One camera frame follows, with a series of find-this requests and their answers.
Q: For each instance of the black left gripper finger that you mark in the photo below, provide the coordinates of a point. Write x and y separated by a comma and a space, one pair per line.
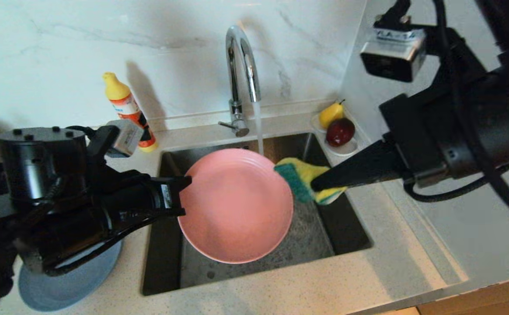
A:
182, 183

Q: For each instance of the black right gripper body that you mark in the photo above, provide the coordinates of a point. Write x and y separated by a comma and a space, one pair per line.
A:
477, 127

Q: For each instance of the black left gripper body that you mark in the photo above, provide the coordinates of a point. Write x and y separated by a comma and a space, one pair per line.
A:
141, 201

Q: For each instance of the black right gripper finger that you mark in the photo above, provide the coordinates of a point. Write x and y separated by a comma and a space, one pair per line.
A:
359, 168

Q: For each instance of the pink plastic plate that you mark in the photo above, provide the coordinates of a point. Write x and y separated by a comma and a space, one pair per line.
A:
237, 205

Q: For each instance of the yellow fish-shaped sponge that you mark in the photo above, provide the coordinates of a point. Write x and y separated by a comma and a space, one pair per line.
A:
298, 168

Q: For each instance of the chrome gooseneck faucet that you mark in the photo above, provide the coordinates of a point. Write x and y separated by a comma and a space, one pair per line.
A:
236, 109

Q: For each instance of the blue plastic plate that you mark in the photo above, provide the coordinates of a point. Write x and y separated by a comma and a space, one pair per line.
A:
75, 288

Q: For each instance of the orange detergent bottle yellow cap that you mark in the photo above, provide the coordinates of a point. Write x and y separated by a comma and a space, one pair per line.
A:
116, 89

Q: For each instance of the stainless steel sink basin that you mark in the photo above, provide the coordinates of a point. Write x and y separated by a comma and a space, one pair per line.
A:
307, 236

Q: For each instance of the small white dish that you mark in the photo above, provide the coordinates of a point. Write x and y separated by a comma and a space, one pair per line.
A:
347, 150

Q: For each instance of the dark red apple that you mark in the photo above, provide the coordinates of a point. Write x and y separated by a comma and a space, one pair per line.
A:
340, 131

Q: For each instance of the yellow pear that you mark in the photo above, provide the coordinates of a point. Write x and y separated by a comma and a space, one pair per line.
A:
330, 114

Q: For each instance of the wooden cabinet panel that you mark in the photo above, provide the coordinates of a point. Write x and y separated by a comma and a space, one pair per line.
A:
490, 302

